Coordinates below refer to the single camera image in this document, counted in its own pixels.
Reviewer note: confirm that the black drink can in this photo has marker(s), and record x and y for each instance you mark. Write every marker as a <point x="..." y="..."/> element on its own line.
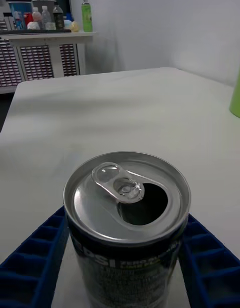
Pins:
<point x="120" y="268"/>

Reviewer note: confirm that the clear plastic bottle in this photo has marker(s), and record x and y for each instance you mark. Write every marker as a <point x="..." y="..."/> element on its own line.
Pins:
<point x="46" y="17"/>

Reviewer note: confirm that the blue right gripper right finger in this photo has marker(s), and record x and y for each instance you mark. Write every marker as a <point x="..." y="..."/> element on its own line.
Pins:
<point x="215" y="270"/>

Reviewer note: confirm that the grey plastic bin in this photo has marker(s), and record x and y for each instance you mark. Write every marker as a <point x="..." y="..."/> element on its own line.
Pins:
<point x="48" y="3"/>

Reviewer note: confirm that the white small-drawer cabinet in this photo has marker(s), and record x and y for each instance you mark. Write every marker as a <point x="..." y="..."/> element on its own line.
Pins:
<point x="37" y="60"/>

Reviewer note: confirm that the yellow-green plastic bin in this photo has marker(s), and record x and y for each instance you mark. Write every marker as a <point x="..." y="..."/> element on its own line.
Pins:
<point x="236" y="97"/>

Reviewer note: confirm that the dark plastic bottle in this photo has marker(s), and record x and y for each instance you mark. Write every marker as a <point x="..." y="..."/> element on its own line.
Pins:
<point x="58" y="16"/>

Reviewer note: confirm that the pink plastic bottle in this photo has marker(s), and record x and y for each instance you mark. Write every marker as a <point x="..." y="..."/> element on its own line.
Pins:
<point x="36" y="16"/>

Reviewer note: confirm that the red drink can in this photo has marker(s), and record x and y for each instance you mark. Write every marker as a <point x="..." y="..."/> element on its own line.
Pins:
<point x="28" y="18"/>

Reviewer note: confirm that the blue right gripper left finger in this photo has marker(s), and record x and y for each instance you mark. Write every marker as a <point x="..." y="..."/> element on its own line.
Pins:
<point x="30" y="270"/>

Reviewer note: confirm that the green plastic bottle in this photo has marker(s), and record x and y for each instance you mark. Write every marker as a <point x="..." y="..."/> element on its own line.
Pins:
<point x="87" y="15"/>

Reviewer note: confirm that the pale yellow round object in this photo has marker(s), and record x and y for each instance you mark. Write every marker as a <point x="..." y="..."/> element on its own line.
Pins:
<point x="74" y="26"/>

